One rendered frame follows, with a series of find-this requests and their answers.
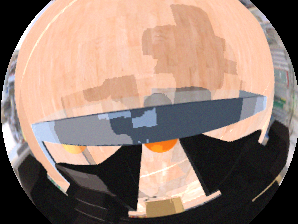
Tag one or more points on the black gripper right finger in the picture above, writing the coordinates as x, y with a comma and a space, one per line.
213, 159

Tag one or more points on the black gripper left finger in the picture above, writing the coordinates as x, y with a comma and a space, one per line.
119, 175

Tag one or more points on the low clear l-shaped wall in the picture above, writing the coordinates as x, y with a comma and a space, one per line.
59, 153

